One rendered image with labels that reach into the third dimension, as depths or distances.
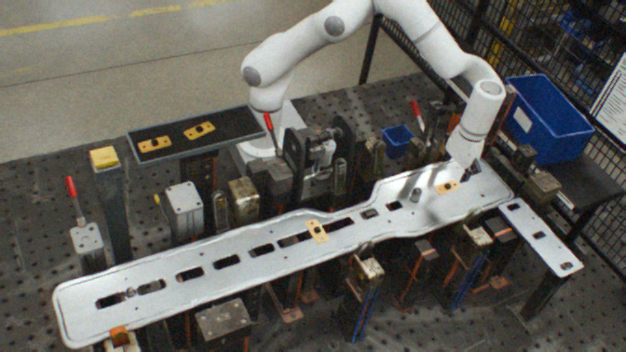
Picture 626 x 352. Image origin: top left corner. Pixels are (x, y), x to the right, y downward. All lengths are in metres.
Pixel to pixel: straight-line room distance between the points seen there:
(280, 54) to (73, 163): 0.91
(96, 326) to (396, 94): 1.70
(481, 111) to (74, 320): 1.16
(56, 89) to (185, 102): 0.75
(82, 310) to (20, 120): 2.18
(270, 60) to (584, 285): 1.32
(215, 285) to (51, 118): 2.20
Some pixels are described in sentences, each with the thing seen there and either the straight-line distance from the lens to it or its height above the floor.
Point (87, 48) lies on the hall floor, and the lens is 4.09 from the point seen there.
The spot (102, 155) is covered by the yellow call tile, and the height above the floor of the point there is 1.16.
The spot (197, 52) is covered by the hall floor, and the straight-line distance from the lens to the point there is 4.01.
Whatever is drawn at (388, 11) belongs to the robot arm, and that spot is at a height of 1.52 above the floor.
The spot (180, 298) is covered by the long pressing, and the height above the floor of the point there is 1.00.
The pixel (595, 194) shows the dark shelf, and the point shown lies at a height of 1.03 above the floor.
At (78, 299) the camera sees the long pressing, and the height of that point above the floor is 1.00.
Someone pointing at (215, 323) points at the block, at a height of 1.03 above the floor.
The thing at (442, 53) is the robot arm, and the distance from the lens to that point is 1.63.
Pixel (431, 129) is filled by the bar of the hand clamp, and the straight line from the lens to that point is 1.92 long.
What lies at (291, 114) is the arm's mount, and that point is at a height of 0.80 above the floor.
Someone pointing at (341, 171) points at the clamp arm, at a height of 1.07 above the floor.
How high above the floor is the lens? 2.33
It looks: 46 degrees down
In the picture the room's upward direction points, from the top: 10 degrees clockwise
